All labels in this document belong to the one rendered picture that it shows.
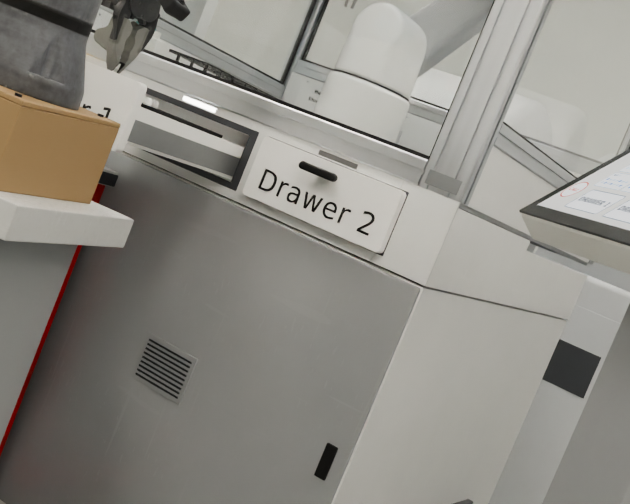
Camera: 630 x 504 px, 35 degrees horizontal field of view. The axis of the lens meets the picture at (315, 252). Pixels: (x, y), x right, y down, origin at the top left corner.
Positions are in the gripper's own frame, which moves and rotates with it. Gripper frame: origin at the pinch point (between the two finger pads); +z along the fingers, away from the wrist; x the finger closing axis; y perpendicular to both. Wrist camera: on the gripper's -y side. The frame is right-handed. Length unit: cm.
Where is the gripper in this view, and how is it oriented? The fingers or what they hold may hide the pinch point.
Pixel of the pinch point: (118, 66)
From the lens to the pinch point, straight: 172.3
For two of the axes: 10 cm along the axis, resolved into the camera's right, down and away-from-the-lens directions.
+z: -3.7, 9.2, 0.9
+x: -4.7, -1.1, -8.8
